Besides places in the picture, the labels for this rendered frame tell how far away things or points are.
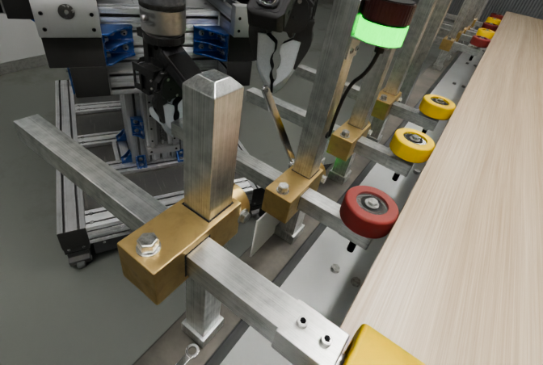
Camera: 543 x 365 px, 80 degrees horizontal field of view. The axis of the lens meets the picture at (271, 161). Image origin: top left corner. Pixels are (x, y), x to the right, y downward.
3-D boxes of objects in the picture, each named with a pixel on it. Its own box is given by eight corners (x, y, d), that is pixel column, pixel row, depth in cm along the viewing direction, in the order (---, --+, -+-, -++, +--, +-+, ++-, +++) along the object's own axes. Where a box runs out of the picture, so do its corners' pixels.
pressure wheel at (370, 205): (317, 251, 53) (337, 201, 46) (338, 224, 59) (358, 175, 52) (363, 279, 50) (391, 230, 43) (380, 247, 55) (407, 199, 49)
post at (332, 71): (275, 238, 68) (337, -15, 39) (284, 228, 71) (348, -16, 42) (288, 248, 67) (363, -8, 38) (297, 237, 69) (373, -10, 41)
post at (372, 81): (322, 197, 89) (385, 12, 60) (328, 191, 92) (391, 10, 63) (334, 203, 88) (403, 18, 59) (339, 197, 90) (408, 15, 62)
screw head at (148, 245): (130, 248, 28) (128, 239, 27) (150, 234, 30) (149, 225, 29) (146, 262, 27) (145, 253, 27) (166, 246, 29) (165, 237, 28)
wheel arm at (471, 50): (390, 31, 173) (393, 23, 171) (392, 31, 175) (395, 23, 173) (476, 58, 157) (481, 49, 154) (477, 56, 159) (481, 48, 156)
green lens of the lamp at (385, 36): (347, 35, 40) (352, 17, 39) (364, 29, 44) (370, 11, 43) (393, 51, 38) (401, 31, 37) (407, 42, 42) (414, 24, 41)
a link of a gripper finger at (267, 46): (279, 81, 55) (288, 25, 50) (270, 94, 51) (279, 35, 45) (261, 77, 56) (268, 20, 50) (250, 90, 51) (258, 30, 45)
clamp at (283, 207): (260, 209, 55) (264, 187, 52) (300, 173, 65) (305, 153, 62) (288, 226, 53) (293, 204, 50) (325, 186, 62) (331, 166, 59)
